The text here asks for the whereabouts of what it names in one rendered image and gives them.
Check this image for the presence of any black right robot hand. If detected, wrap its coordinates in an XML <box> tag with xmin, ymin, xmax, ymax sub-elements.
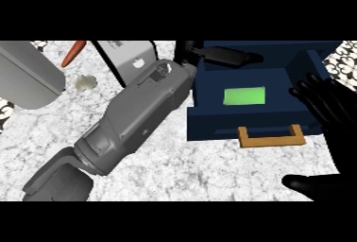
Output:
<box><xmin>281</xmin><ymin>72</ymin><xmax>357</xmax><ymax>202</ymax></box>

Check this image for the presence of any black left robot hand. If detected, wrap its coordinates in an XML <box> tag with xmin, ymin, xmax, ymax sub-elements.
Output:
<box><xmin>173</xmin><ymin>40</ymin><xmax>265</xmax><ymax>68</ymax></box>

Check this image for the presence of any navy blue drawer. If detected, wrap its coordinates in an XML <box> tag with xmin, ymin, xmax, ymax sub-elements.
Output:
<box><xmin>191</xmin><ymin>66</ymin><xmax>309</xmax><ymax>111</ymax></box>
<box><xmin>185</xmin><ymin>105</ymin><xmax>322</xmax><ymax>142</ymax></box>

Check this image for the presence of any navy blue drawer front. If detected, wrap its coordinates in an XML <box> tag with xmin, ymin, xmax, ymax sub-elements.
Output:
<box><xmin>185</xmin><ymin>105</ymin><xmax>322</xmax><ymax>142</ymax></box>

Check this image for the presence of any white cup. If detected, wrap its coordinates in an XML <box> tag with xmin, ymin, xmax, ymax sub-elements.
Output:
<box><xmin>73</xmin><ymin>74</ymin><xmax>98</xmax><ymax>93</ymax></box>

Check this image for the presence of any navy blue cabinet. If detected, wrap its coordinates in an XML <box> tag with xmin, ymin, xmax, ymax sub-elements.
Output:
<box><xmin>196</xmin><ymin>40</ymin><xmax>343</xmax><ymax>95</ymax></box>

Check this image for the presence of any green flat block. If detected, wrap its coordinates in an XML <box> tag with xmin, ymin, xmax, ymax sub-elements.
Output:
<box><xmin>222</xmin><ymin>86</ymin><xmax>268</xmax><ymax>106</ymax></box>

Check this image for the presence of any pale grey box appliance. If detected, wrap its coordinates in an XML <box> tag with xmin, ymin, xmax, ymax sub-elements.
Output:
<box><xmin>89</xmin><ymin>40</ymin><xmax>160</xmax><ymax>89</ymax></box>

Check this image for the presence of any grey rounded appliance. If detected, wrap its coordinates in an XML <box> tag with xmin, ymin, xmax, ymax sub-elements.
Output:
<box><xmin>0</xmin><ymin>40</ymin><xmax>66</xmax><ymax>111</ymax></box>

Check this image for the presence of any wooden drawer handle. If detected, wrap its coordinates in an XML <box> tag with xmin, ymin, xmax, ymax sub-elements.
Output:
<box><xmin>237</xmin><ymin>124</ymin><xmax>308</xmax><ymax>148</ymax></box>

